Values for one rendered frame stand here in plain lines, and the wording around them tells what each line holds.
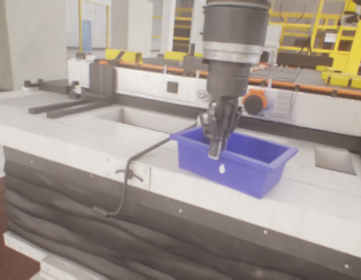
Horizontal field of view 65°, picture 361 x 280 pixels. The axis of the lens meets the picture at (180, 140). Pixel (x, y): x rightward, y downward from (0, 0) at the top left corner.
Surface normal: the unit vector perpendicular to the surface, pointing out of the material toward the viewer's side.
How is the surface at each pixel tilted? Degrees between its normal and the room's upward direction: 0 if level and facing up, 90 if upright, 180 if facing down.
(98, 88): 90
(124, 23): 90
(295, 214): 90
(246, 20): 90
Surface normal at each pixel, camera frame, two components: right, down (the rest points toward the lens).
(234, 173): -0.61, 0.29
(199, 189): -0.40, 0.26
